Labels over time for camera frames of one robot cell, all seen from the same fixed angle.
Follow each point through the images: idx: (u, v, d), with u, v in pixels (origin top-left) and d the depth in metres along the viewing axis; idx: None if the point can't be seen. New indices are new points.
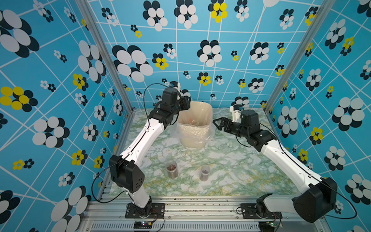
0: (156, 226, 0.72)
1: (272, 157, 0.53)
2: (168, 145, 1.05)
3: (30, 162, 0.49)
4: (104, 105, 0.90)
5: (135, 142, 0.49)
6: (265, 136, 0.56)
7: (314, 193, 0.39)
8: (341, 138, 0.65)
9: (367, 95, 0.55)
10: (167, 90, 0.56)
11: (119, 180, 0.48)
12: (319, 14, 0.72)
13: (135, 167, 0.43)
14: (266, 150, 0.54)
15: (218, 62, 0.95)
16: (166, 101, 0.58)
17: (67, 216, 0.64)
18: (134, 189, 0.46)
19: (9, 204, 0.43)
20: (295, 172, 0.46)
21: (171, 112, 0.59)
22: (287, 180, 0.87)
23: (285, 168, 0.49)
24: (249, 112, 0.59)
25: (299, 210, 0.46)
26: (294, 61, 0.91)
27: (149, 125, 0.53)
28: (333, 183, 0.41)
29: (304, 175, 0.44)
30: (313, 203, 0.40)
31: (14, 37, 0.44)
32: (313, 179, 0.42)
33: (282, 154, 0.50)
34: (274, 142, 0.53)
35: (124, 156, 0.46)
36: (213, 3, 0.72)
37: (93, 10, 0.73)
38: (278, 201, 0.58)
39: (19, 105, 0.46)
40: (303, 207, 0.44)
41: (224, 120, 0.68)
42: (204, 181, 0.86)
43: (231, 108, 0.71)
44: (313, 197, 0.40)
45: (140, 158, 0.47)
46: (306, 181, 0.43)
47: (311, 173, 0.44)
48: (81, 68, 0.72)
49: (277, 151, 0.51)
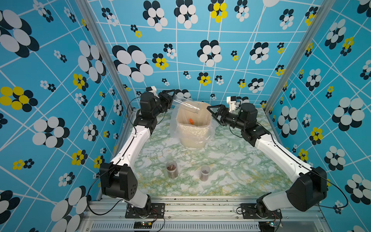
0: (156, 226, 0.72)
1: (265, 150, 0.55)
2: (168, 145, 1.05)
3: (30, 162, 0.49)
4: (104, 105, 0.90)
5: (124, 147, 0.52)
6: (258, 130, 0.58)
7: (304, 181, 0.41)
8: (341, 138, 0.66)
9: (367, 95, 0.55)
10: (142, 97, 0.57)
11: (111, 189, 0.45)
12: (319, 14, 0.72)
13: (129, 170, 0.43)
14: (259, 144, 0.56)
15: (218, 62, 0.95)
16: (146, 108, 0.59)
17: (67, 216, 0.64)
18: (128, 195, 0.45)
19: (9, 204, 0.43)
20: (287, 163, 0.48)
21: (155, 117, 0.62)
22: (287, 180, 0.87)
23: (278, 160, 0.51)
24: (249, 108, 0.57)
25: (292, 200, 0.47)
26: (293, 61, 0.91)
27: (137, 131, 0.55)
28: (322, 172, 0.43)
29: (294, 166, 0.46)
30: (304, 191, 0.42)
31: (14, 37, 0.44)
32: (304, 168, 0.44)
33: (275, 147, 0.52)
34: (267, 136, 0.56)
35: (115, 162, 0.45)
36: (213, 3, 0.72)
37: (92, 10, 0.73)
38: (275, 197, 0.59)
39: (19, 105, 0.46)
40: (295, 196, 0.46)
41: (222, 107, 0.64)
42: (204, 181, 0.86)
43: (228, 99, 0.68)
44: (304, 185, 0.42)
45: (132, 161, 0.47)
46: (297, 170, 0.45)
47: (302, 163, 0.46)
48: (81, 68, 0.72)
49: (269, 144, 0.53)
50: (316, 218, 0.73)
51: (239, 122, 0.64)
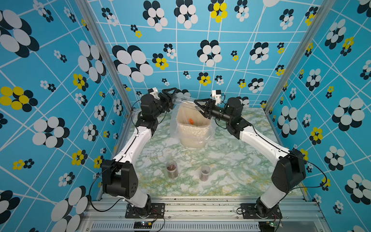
0: (156, 226, 0.72)
1: (248, 141, 0.60)
2: (168, 145, 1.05)
3: (30, 162, 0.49)
4: (104, 105, 0.90)
5: (125, 146, 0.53)
6: (241, 123, 0.62)
7: (283, 163, 0.45)
8: (341, 138, 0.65)
9: (367, 95, 0.55)
10: (142, 101, 0.58)
11: (113, 185, 0.46)
12: (319, 13, 0.72)
13: (131, 167, 0.43)
14: (244, 136, 0.60)
15: (218, 62, 0.95)
16: (147, 111, 0.60)
17: (67, 216, 0.64)
18: (128, 193, 0.45)
19: (9, 205, 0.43)
20: (267, 149, 0.52)
21: (156, 119, 0.63)
22: None
23: (260, 148, 0.55)
24: (235, 104, 0.59)
25: (277, 183, 0.51)
26: (293, 61, 0.91)
27: (139, 131, 0.57)
28: (299, 153, 0.47)
29: (274, 150, 0.50)
30: (284, 173, 0.46)
31: (14, 37, 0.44)
32: (283, 152, 0.49)
33: (256, 136, 0.56)
34: (249, 127, 0.60)
35: (118, 159, 0.46)
36: (213, 3, 0.72)
37: (92, 10, 0.73)
38: (268, 191, 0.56)
39: (19, 105, 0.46)
40: (278, 180, 0.50)
41: (210, 102, 0.66)
42: (204, 181, 0.86)
43: (213, 92, 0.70)
44: (283, 167, 0.46)
45: (134, 158, 0.47)
46: (277, 155, 0.49)
47: (280, 147, 0.50)
48: (81, 68, 0.72)
49: (251, 134, 0.57)
50: (316, 218, 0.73)
51: (225, 115, 0.66)
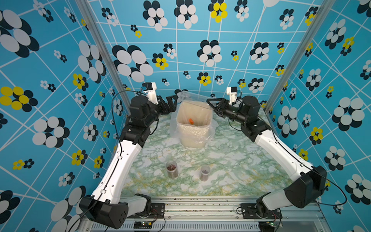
0: (156, 226, 0.72)
1: (265, 147, 0.54)
2: (168, 145, 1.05)
3: (30, 162, 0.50)
4: (104, 105, 0.90)
5: (107, 175, 0.42)
6: (259, 125, 0.56)
7: (305, 181, 0.41)
8: (341, 138, 0.66)
9: (367, 95, 0.55)
10: (133, 103, 0.46)
11: (98, 221, 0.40)
12: (319, 13, 0.72)
13: (112, 206, 0.37)
14: (259, 139, 0.55)
15: (218, 62, 0.95)
16: (137, 116, 0.49)
17: (67, 216, 0.64)
18: (117, 225, 0.41)
19: (9, 205, 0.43)
20: (288, 161, 0.47)
21: (146, 127, 0.50)
22: (287, 180, 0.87)
23: (278, 157, 0.50)
24: (251, 103, 0.53)
25: (290, 197, 0.48)
26: (293, 61, 0.91)
27: (122, 150, 0.45)
28: (323, 171, 0.42)
29: (295, 164, 0.45)
30: (303, 190, 0.42)
31: (14, 37, 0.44)
32: (305, 167, 0.44)
33: (276, 144, 0.50)
34: (268, 132, 0.54)
35: (96, 197, 0.39)
36: (213, 3, 0.72)
37: (92, 10, 0.73)
38: (273, 195, 0.61)
39: (19, 105, 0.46)
40: (292, 194, 0.47)
41: (223, 101, 0.62)
42: (204, 181, 0.86)
43: (228, 89, 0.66)
44: (304, 185, 0.41)
45: (117, 193, 0.40)
46: (298, 169, 0.44)
47: (303, 162, 0.45)
48: (81, 68, 0.72)
49: (270, 140, 0.51)
50: (316, 218, 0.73)
51: (239, 116, 0.61)
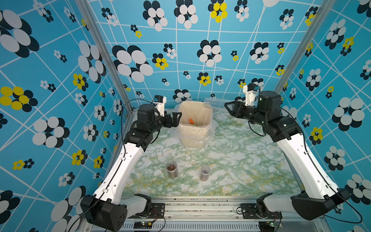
0: (157, 226, 0.72)
1: (288, 153, 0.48)
2: (168, 145, 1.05)
3: (30, 162, 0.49)
4: (104, 105, 0.90)
5: (109, 175, 0.43)
6: (289, 125, 0.45)
7: (328, 204, 0.37)
8: (341, 138, 0.66)
9: (367, 95, 0.55)
10: (140, 108, 0.51)
11: (97, 222, 0.41)
12: (319, 13, 0.72)
13: (114, 206, 0.38)
14: (285, 145, 0.45)
15: (218, 62, 0.95)
16: (142, 120, 0.53)
17: (67, 216, 0.64)
18: (115, 227, 0.40)
19: (9, 204, 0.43)
20: (313, 179, 0.41)
21: (150, 132, 0.54)
22: (287, 180, 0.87)
23: (299, 168, 0.44)
24: (270, 95, 0.46)
25: (296, 206, 0.47)
26: (293, 61, 0.91)
27: (126, 151, 0.47)
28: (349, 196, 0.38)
29: (321, 184, 0.39)
30: (321, 211, 0.39)
31: (14, 37, 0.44)
32: (331, 189, 0.39)
33: (304, 155, 0.42)
34: (297, 137, 0.44)
35: (98, 196, 0.39)
36: (213, 3, 0.72)
37: (92, 10, 0.73)
38: (278, 199, 0.58)
39: (19, 105, 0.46)
40: (303, 206, 0.44)
41: (240, 104, 0.59)
42: (204, 181, 0.86)
43: (245, 88, 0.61)
44: (325, 208, 0.37)
45: (118, 194, 0.41)
46: (322, 191, 0.39)
47: (329, 183, 0.39)
48: (81, 68, 0.72)
49: (298, 150, 0.43)
50: (316, 218, 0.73)
51: (257, 115, 0.53)
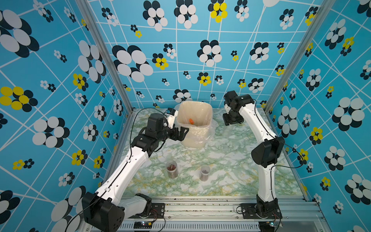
0: (157, 226, 0.72)
1: (245, 118, 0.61)
2: (168, 145, 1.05)
3: (30, 162, 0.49)
4: (104, 105, 0.90)
5: (113, 174, 0.44)
6: (245, 99, 0.64)
7: (265, 144, 0.54)
8: (341, 137, 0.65)
9: (367, 95, 0.55)
10: (151, 115, 0.55)
11: (94, 221, 0.41)
12: (319, 13, 0.72)
13: (113, 206, 0.38)
14: (242, 112, 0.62)
15: (218, 62, 0.95)
16: (151, 127, 0.56)
17: (67, 216, 0.64)
18: (110, 230, 0.40)
19: (9, 205, 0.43)
20: (258, 130, 0.59)
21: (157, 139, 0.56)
22: (287, 180, 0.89)
23: (251, 126, 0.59)
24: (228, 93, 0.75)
25: (254, 158, 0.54)
26: (293, 61, 0.91)
27: (132, 154, 0.49)
28: (282, 139, 0.55)
29: (263, 132, 0.57)
30: (263, 151, 0.56)
31: (14, 37, 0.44)
32: (270, 135, 0.56)
33: (253, 115, 0.60)
34: (250, 105, 0.63)
35: (100, 194, 0.40)
36: (213, 3, 0.72)
37: (92, 10, 0.73)
38: (262, 183, 0.66)
39: (19, 105, 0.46)
40: (255, 154, 0.61)
41: (225, 115, 0.83)
42: (204, 181, 0.86)
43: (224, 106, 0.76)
44: (264, 147, 0.55)
45: (119, 194, 0.42)
46: (263, 137, 0.56)
47: (270, 131, 0.57)
48: (81, 68, 0.72)
49: (250, 112, 0.61)
50: (316, 218, 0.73)
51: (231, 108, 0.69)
